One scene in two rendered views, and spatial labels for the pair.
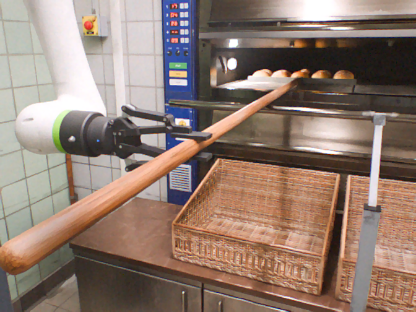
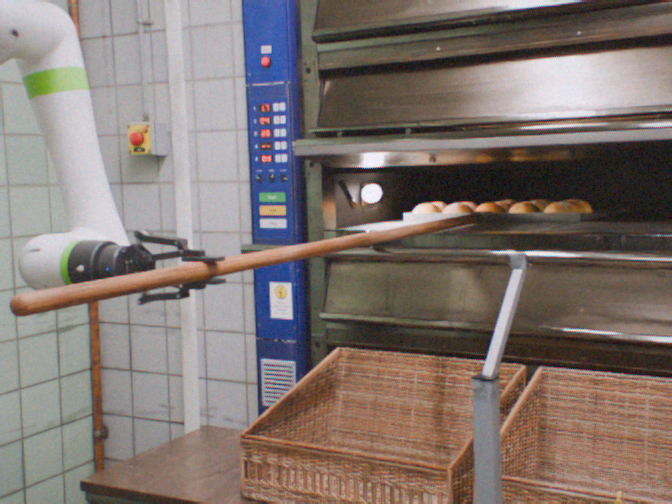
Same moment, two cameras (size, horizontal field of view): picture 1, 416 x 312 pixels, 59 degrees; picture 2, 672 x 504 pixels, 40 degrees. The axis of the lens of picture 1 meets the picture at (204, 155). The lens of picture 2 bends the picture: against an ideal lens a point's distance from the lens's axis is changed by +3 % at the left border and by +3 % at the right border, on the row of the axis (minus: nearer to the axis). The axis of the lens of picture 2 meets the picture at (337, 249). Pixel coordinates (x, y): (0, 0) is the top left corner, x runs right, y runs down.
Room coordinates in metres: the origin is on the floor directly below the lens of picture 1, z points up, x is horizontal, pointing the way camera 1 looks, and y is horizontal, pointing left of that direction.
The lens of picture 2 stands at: (-0.85, -0.40, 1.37)
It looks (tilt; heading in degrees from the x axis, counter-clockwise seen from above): 5 degrees down; 7
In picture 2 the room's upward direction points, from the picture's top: 2 degrees counter-clockwise
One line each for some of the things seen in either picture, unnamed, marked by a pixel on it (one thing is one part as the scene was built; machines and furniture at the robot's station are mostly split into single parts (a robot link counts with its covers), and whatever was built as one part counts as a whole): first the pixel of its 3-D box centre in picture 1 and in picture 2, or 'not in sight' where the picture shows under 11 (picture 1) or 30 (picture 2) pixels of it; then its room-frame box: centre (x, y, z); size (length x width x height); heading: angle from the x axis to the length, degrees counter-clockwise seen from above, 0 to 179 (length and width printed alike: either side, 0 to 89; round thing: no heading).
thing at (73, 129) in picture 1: (88, 133); (100, 265); (0.72, 0.24, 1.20); 0.12 x 0.06 x 0.09; 158
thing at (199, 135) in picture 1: (191, 135); (203, 258); (0.64, 0.02, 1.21); 0.07 x 0.03 x 0.01; 68
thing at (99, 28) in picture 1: (94, 25); (146, 139); (1.90, 0.54, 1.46); 0.10 x 0.07 x 0.10; 67
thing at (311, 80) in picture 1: (303, 77); (505, 213); (2.10, -0.56, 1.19); 0.55 x 0.36 x 0.03; 69
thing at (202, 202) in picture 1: (259, 214); (386, 428); (1.34, -0.22, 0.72); 0.56 x 0.49 x 0.28; 66
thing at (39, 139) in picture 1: (51, 128); (60, 263); (0.77, 0.33, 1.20); 0.14 x 0.13 x 0.11; 68
